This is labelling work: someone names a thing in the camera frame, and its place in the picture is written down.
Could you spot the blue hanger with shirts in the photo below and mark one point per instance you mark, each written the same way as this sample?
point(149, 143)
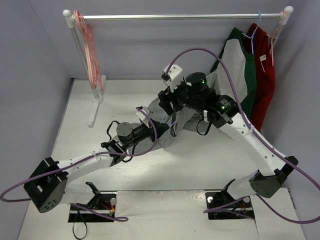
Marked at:
point(251, 37)

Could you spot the red shirt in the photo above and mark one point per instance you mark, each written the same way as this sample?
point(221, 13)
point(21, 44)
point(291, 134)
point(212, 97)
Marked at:
point(265, 75)

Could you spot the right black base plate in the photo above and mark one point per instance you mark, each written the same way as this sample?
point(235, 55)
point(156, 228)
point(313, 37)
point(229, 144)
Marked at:
point(228, 209)

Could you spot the white and green shirt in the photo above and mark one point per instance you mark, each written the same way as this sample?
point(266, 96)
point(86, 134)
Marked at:
point(242, 69)

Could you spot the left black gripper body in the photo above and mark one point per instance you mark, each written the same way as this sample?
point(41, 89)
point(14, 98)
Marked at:
point(155, 130)

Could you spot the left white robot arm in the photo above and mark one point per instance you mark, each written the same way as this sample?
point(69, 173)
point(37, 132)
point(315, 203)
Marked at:
point(49, 183)

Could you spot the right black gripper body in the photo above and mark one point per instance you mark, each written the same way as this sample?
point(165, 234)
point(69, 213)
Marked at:
point(166, 100)

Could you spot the pink hanger at right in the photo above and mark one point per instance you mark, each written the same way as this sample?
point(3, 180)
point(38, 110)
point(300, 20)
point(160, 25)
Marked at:
point(273, 37)

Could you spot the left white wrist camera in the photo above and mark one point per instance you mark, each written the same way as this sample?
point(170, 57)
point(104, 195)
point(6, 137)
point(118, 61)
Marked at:
point(142, 113)

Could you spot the silver clothes rack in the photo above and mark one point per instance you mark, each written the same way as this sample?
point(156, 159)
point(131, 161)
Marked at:
point(79, 40)

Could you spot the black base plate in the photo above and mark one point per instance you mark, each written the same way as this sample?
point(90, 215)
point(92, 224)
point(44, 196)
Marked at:
point(103, 207)
point(228, 209)

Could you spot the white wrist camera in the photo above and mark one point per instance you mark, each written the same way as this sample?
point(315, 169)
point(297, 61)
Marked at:
point(173, 76)
point(142, 113)

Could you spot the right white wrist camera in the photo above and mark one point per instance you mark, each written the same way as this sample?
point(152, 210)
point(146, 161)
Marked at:
point(173, 76)

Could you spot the grey t shirt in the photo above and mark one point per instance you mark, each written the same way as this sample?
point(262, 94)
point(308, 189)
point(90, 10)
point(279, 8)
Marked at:
point(187, 119)

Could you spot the pink plastic hangers bunch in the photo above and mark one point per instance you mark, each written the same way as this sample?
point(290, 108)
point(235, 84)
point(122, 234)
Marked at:
point(94, 73)

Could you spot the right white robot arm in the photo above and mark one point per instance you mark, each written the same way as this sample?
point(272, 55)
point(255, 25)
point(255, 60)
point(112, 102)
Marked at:
point(222, 112)

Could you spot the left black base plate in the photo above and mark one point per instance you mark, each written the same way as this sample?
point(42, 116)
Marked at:
point(103, 207)

